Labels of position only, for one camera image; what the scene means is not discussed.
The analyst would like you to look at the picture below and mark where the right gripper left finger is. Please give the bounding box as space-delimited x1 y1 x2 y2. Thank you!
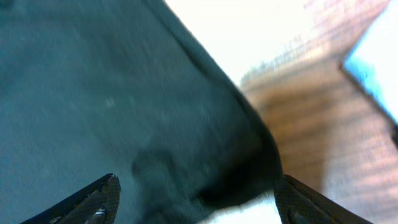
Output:
22 174 121 224

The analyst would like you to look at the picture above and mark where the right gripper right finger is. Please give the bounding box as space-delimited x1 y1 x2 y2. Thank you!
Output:
274 175 371 224

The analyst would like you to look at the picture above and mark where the black Sydrogen garment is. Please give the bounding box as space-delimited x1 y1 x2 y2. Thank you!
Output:
1 0 283 223

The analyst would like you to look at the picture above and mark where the black garment under blue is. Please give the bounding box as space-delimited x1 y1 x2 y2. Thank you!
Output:
342 60 397 146

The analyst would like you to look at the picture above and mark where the light blue garment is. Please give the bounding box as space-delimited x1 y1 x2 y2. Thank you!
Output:
341 0 398 125

